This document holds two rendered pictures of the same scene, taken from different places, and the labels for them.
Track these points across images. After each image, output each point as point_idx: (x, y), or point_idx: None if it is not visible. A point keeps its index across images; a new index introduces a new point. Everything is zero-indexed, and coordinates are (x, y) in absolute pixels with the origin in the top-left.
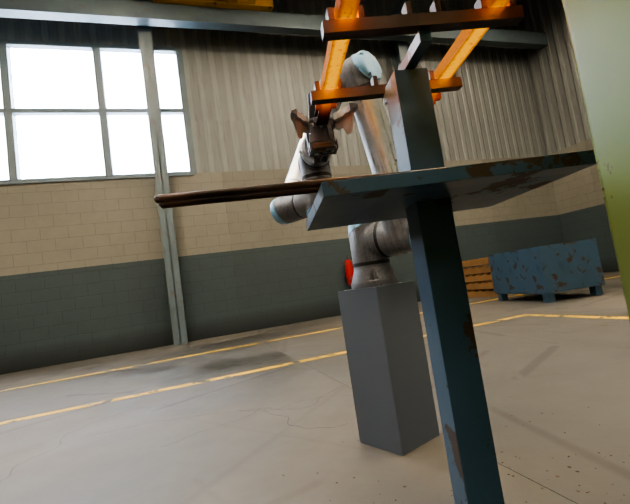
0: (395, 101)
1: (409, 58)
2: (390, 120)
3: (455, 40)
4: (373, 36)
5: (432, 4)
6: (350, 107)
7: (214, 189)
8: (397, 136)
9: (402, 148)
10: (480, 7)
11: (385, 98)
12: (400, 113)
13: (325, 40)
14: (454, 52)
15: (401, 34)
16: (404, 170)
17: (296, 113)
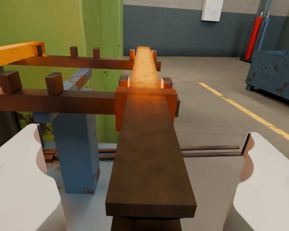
0: (93, 115)
1: (86, 81)
2: (88, 134)
3: None
4: (123, 69)
5: (76, 48)
6: (42, 140)
7: (214, 145)
8: (93, 145)
9: (96, 151)
10: (41, 52)
11: (54, 112)
12: (96, 124)
13: (158, 71)
14: None
15: (102, 68)
16: (96, 168)
17: (242, 147)
